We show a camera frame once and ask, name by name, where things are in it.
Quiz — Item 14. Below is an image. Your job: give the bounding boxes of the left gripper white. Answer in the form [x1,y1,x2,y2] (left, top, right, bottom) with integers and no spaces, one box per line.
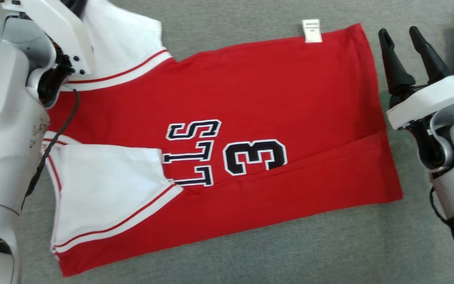
[0,0,94,76]

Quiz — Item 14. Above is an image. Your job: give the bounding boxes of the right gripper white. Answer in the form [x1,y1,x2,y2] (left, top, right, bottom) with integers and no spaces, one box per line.
[378,26,454,131]

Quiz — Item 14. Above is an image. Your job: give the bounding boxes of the red white basketball jersey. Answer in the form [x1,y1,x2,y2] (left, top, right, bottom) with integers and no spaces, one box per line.
[40,0,404,278]

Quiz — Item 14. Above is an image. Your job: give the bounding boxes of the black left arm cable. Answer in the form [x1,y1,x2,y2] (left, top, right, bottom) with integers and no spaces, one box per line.
[21,89,81,210]

